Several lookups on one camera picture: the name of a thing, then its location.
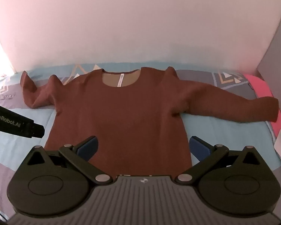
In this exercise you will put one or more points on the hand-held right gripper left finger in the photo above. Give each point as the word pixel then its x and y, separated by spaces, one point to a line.
pixel 89 147

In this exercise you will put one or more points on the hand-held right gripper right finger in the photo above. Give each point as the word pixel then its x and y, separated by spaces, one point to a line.
pixel 197 148

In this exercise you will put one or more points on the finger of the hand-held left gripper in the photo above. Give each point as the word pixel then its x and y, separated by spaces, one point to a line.
pixel 38 130

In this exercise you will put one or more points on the brown long-sleeve sweater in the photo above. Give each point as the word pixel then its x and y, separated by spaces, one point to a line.
pixel 119 112

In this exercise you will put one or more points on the blue grey patterned bedsheet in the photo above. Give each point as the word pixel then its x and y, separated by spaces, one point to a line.
pixel 213 131

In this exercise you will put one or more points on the pink mat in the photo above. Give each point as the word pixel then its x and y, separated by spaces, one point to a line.
pixel 260 86

